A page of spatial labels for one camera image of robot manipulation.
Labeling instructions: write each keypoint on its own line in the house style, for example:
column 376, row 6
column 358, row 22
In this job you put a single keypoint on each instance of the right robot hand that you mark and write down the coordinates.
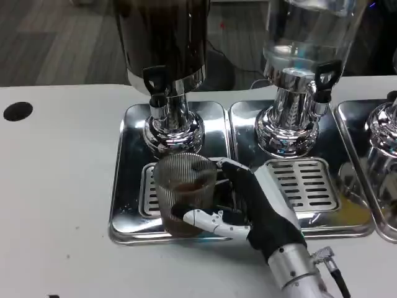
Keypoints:
column 263, row 214

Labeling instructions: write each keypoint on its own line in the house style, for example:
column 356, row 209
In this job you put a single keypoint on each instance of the clear ribbed glass cup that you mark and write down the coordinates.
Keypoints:
column 173, row 174

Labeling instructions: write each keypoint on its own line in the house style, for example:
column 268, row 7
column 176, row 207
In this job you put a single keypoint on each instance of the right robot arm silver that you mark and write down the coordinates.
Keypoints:
column 294, row 267

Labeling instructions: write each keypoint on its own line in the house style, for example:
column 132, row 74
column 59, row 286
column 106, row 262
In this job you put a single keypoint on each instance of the steel drip tray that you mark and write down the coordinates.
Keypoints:
column 350, row 124
column 130, row 174
column 248, row 149

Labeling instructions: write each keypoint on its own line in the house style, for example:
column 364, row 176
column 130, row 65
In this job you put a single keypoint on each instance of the clear drink dispenser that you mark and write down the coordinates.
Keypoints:
column 294, row 102

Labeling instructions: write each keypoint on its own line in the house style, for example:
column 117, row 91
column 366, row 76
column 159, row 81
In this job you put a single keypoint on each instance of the chrome drink dispenser column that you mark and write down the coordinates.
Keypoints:
column 383, row 130

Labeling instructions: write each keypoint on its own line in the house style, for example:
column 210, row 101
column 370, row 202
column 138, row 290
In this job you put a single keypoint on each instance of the black round floor base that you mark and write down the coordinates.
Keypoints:
column 221, row 71

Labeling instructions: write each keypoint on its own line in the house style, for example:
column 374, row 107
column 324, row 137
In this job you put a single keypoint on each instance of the black tap lever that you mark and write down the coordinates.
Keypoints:
column 148, row 76
column 319, row 76

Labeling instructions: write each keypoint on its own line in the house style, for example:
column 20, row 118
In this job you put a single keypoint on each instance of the dark drink dispenser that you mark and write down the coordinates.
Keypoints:
column 161, row 37

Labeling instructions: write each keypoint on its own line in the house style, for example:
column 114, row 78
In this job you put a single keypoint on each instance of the black round counter grommet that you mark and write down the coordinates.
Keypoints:
column 18, row 111

